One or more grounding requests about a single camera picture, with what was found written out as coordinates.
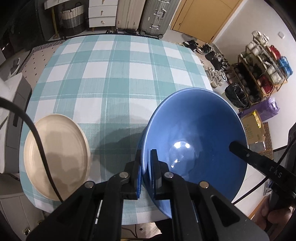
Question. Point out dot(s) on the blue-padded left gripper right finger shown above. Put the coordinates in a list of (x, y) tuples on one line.
[(198, 211)]

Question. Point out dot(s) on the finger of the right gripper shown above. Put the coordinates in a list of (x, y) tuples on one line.
[(256, 160)]

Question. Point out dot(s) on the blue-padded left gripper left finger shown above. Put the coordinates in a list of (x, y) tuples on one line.
[(102, 203)]

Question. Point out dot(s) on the blue bowl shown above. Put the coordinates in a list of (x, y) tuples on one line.
[(191, 130)]

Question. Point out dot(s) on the cream plate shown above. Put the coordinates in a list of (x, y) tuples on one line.
[(67, 153)]

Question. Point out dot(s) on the person right hand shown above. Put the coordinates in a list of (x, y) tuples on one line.
[(279, 217)]

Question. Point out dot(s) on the cardboard box on floor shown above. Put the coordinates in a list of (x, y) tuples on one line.
[(253, 127)]

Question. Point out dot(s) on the purple bag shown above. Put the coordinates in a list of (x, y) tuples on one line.
[(266, 109)]

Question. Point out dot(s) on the white bin black bag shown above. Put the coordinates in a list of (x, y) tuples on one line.
[(236, 95)]

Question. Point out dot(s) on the shoe rack with shoes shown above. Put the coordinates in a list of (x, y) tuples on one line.
[(259, 71)]

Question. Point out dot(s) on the teal checked tablecloth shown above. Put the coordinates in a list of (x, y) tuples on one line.
[(110, 85)]

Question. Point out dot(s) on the wooden door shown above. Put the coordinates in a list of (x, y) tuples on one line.
[(203, 19)]

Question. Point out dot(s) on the silver suitcase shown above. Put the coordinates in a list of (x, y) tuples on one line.
[(156, 17)]

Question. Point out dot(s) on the beige suitcase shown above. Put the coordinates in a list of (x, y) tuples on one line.
[(129, 13)]

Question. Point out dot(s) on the woven laundry basket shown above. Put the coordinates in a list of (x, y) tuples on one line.
[(73, 20)]

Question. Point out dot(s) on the white drawer desk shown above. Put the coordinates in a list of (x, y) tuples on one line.
[(97, 13)]

